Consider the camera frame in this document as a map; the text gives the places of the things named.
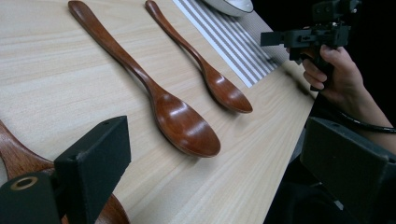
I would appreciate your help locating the white bowl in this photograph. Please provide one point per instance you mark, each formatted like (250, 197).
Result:
(233, 6)

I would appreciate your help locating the grey white striped placemat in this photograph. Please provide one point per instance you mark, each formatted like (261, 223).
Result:
(233, 40)

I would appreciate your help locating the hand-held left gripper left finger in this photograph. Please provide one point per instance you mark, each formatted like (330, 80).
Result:
(93, 155)

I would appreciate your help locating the wide grained wooden spoon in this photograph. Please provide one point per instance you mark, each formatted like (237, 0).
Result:
(18, 155)

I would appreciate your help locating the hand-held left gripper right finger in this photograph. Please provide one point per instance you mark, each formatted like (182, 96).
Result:
(348, 161)

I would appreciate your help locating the large brown wooden spoon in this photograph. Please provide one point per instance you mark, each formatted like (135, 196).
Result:
(180, 121)

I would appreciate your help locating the small brown wooden spoon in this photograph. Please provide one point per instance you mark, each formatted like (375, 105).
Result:
(227, 90)

